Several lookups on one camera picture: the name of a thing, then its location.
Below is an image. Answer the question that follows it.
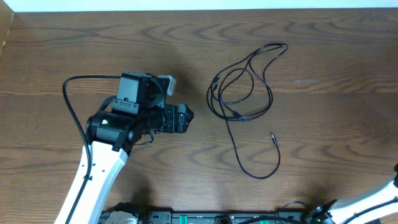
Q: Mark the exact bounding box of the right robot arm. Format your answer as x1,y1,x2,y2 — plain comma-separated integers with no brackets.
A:
304,166,397,224

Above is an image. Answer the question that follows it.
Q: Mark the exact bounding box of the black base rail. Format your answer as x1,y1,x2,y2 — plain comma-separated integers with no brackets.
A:
99,201,383,224

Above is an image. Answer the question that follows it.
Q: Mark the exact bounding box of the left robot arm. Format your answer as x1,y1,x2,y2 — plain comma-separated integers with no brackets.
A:
56,72,194,223

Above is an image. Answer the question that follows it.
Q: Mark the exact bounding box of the black usb cable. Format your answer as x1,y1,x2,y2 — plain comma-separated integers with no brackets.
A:
206,42,289,180

